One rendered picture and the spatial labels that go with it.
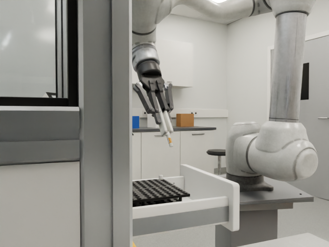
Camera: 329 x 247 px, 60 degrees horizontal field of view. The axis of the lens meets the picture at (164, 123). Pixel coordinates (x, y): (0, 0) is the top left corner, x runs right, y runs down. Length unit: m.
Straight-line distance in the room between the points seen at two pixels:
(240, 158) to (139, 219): 0.65
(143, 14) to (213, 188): 0.51
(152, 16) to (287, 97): 0.53
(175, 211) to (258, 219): 0.66
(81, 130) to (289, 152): 0.86
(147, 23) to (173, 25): 4.27
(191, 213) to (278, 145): 0.48
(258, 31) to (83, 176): 5.02
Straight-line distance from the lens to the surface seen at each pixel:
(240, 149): 1.17
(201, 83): 5.25
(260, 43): 5.10
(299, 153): 1.02
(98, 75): 0.22
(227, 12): 1.16
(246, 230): 1.25
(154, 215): 0.63
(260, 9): 1.24
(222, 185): 0.72
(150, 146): 3.95
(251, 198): 1.14
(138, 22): 0.88
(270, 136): 1.05
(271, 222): 1.29
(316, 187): 4.37
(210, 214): 0.68
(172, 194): 0.68
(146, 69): 0.89
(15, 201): 0.23
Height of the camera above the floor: 1.08
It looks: 2 degrees down
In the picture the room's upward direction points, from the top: straight up
